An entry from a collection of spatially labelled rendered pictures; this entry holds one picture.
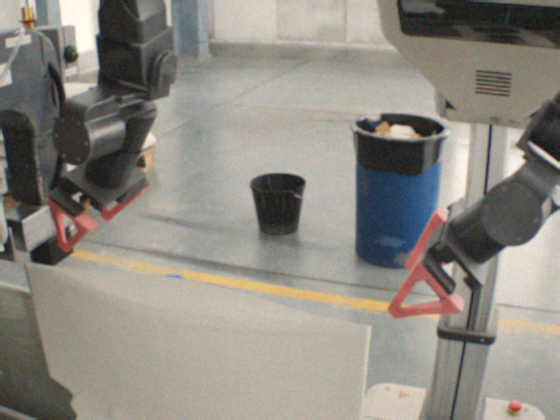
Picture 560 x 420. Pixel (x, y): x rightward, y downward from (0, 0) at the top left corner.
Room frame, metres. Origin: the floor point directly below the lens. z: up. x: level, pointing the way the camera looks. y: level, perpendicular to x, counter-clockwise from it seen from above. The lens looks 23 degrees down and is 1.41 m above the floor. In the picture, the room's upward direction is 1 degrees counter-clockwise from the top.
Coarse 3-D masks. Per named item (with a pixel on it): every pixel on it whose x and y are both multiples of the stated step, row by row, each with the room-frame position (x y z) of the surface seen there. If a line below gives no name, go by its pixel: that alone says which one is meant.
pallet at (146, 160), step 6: (144, 150) 4.23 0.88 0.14; (150, 150) 4.29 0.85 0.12; (144, 156) 4.21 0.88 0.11; (150, 156) 4.28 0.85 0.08; (138, 162) 4.23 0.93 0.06; (144, 162) 4.21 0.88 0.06; (150, 162) 4.27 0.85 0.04; (144, 168) 4.20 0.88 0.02; (6, 198) 3.38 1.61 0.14; (6, 204) 3.34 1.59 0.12; (12, 204) 3.32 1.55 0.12; (18, 204) 3.33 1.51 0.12; (84, 204) 3.54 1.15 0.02; (6, 210) 3.34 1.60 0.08
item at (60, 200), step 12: (60, 192) 0.68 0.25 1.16; (72, 192) 0.68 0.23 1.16; (48, 204) 0.67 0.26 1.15; (60, 204) 0.66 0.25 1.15; (72, 204) 0.67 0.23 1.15; (60, 216) 0.68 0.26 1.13; (72, 216) 0.66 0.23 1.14; (84, 216) 0.67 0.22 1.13; (60, 228) 0.68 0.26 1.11; (84, 228) 0.65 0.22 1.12; (60, 240) 0.69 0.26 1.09; (72, 240) 0.68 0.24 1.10
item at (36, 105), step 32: (0, 32) 0.84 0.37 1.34; (32, 32) 0.89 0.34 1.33; (0, 64) 0.82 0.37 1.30; (32, 64) 0.88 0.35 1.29; (0, 96) 0.81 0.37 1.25; (32, 96) 0.88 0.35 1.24; (0, 128) 0.89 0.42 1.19; (32, 128) 0.87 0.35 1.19; (32, 160) 0.87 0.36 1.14; (32, 192) 0.88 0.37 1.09
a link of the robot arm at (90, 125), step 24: (168, 72) 0.68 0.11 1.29; (72, 96) 0.63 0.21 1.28; (96, 96) 0.64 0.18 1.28; (120, 96) 0.65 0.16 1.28; (144, 96) 0.67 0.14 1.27; (168, 96) 0.70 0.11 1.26; (72, 120) 0.62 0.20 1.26; (96, 120) 0.62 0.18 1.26; (120, 120) 0.65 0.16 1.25; (72, 144) 0.62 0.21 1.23; (96, 144) 0.61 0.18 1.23; (120, 144) 0.65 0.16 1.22
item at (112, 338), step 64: (64, 320) 0.75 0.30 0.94; (128, 320) 0.67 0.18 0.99; (192, 320) 0.64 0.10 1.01; (256, 320) 0.63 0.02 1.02; (320, 320) 0.63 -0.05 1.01; (64, 384) 0.75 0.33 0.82; (128, 384) 0.68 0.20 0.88; (192, 384) 0.64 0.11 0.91; (256, 384) 0.63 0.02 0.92; (320, 384) 0.62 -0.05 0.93
